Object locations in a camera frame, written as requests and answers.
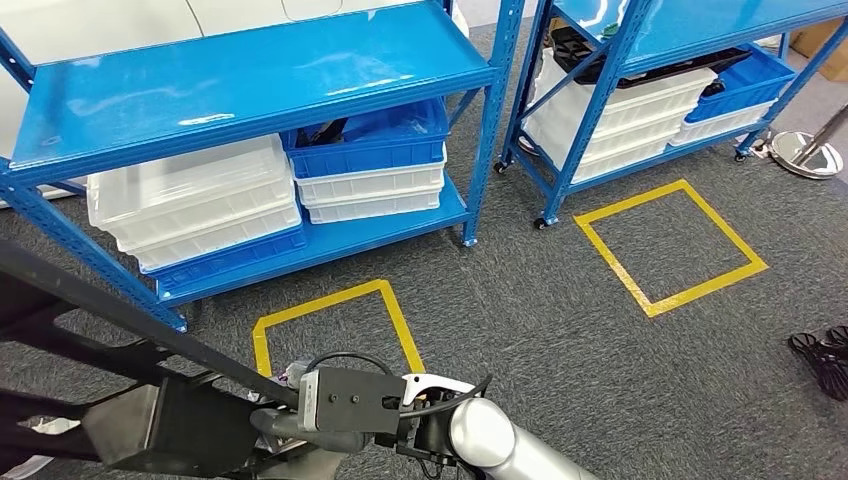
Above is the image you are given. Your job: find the small white plastic crate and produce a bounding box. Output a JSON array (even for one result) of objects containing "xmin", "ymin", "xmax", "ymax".
[
  {"xmin": 301, "ymin": 188, "xmax": 444, "ymax": 225},
  {"xmin": 667, "ymin": 99, "xmax": 778, "ymax": 148},
  {"xmin": 293, "ymin": 158, "xmax": 447, "ymax": 207}
]

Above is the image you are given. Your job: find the black plastic bracket part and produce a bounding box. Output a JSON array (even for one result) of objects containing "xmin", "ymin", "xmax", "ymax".
[{"xmin": 0, "ymin": 241, "xmax": 372, "ymax": 480}]

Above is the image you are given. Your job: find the black plastic tray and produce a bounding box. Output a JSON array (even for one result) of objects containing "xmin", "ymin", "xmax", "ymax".
[{"xmin": 548, "ymin": 26, "xmax": 755, "ymax": 89}]

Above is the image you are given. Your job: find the large white plastic crate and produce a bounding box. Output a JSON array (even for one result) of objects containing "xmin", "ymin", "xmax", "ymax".
[
  {"xmin": 529, "ymin": 47, "xmax": 719, "ymax": 134},
  {"xmin": 523, "ymin": 129, "xmax": 680, "ymax": 185},
  {"xmin": 526, "ymin": 99, "xmax": 694, "ymax": 160}
]

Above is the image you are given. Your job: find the chrome stanchion post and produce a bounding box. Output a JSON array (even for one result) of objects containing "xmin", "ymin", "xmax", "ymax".
[{"xmin": 770, "ymin": 102, "xmax": 848, "ymax": 181}]

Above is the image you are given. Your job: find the black humanoid robot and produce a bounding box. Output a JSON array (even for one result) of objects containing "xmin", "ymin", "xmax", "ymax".
[{"xmin": 786, "ymin": 324, "xmax": 848, "ymax": 403}]

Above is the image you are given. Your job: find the blue metal shelf rack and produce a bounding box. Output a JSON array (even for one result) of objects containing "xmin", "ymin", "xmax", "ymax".
[
  {"xmin": 493, "ymin": 0, "xmax": 848, "ymax": 231},
  {"xmin": 0, "ymin": 0, "xmax": 528, "ymax": 333}
]

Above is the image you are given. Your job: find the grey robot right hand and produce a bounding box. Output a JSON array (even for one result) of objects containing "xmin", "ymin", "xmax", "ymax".
[{"xmin": 248, "ymin": 360, "xmax": 374, "ymax": 480}]

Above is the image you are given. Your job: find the brown cardboard box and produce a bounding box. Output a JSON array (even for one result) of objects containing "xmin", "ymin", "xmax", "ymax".
[{"xmin": 788, "ymin": 16, "xmax": 848, "ymax": 84}]

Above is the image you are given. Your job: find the blue plastic crate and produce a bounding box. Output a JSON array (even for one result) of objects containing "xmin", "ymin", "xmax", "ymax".
[
  {"xmin": 280, "ymin": 97, "xmax": 452, "ymax": 180},
  {"xmin": 684, "ymin": 44, "xmax": 798, "ymax": 125}
]

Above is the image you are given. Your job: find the white car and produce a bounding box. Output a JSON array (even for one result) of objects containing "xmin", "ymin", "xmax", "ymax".
[{"xmin": 0, "ymin": 0, "xmax": 472, "ymax": 210}]

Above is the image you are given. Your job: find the small black part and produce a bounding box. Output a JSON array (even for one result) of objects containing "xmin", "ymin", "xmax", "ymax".
[{"xmin": 294, "ymin": 119, "xmax": 350, "ymax": 149}]

